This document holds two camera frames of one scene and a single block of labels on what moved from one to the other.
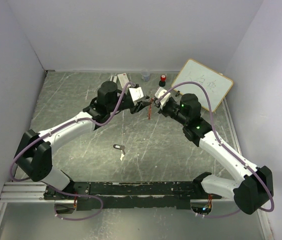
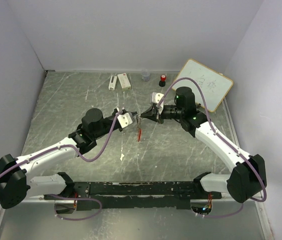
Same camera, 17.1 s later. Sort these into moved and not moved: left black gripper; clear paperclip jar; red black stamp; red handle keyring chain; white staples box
Moved: left black gripper; red handle keyring chain
Not moved: white staples box; red black stamp; clear paperclip jar
